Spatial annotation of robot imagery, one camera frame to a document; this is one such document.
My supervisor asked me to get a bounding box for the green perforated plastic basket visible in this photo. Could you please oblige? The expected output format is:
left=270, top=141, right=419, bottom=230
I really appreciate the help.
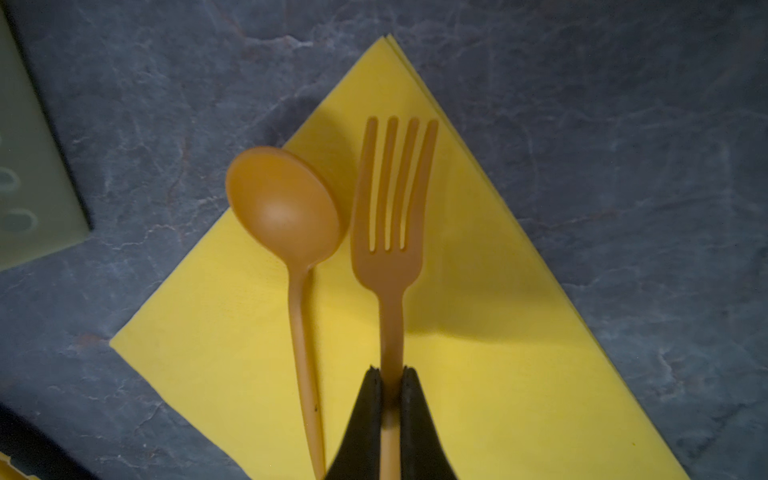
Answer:
left=1, top=14, right=90, bottom=270

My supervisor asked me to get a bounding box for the orange wooden fork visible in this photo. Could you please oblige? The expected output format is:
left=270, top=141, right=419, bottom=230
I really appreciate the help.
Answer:
left=351, top=116, right=439, bottom=479

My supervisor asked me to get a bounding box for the orange wooden spoon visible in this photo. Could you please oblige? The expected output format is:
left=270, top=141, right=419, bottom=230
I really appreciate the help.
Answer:
left=226, top=146, right=343, bottom=479

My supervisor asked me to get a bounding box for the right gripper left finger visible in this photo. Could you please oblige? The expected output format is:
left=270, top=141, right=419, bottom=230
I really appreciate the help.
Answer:
left=326, top=367, right=382, bottom=480

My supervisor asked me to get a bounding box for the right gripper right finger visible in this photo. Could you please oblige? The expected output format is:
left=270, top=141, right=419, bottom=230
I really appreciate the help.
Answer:
left=400, top=367, right=457, bottom=480

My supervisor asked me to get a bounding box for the yellow paper napkin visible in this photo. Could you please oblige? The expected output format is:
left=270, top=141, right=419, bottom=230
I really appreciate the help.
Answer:
left=110, top=36, right=686, bottom=479

